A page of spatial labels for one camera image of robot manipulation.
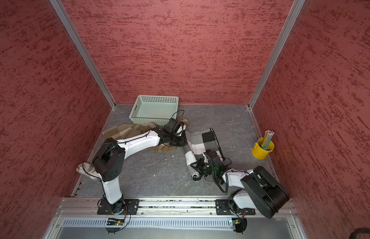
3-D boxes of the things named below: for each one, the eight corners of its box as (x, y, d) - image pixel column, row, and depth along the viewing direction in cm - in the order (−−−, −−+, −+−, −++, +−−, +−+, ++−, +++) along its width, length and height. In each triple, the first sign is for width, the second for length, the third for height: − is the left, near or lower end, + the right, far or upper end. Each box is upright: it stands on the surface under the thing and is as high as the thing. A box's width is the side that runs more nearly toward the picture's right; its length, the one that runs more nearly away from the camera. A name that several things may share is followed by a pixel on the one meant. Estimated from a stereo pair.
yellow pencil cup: (250, 155, 96) (257, 146, 86) (252, 146, 100) (259, 136, 90) (264, 161, 93) (273, 152, 83) (266, 152, 97) (274, 142, 87)
